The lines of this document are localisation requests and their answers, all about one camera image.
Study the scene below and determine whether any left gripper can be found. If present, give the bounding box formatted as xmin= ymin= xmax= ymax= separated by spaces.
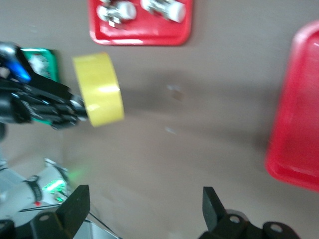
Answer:
xmin=0 ymin=72 xmax=88 ymax=130

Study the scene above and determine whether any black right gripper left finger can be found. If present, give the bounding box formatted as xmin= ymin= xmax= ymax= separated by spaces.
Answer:
xmin=31 ymin=184 xmax=90 ymax=239

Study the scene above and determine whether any tilted white metal pipe fitting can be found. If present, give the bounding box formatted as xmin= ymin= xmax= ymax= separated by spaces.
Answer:
xmin=141 ymin=0 xmax=187 ymax=23

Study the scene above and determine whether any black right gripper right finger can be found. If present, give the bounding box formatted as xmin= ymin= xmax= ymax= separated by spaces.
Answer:
xmin=199 ymin=186 xmax=301 ymax=239

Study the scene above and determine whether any white circuit breaker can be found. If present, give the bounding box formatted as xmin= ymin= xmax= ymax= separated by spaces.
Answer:
xmin=29 ymin=53 xmax=50 ymax=76

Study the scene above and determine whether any yellow tape roll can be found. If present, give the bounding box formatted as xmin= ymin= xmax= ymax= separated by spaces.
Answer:
xmin=72 ymin=51 xmax=125 ymax=128

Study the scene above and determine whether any empty red plastic tray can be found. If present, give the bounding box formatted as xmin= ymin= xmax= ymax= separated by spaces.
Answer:
xmin=264 ymin=21 xmax=319 ymax=193

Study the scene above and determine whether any green plastic tray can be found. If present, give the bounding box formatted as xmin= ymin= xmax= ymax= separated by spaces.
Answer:
xmin=21 ymin=48 xmax=61 ymax=124

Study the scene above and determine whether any red tray holding fittings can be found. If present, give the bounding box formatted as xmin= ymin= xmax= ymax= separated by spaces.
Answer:
xmin=89 ymin=0 xmax=193 ymax=47

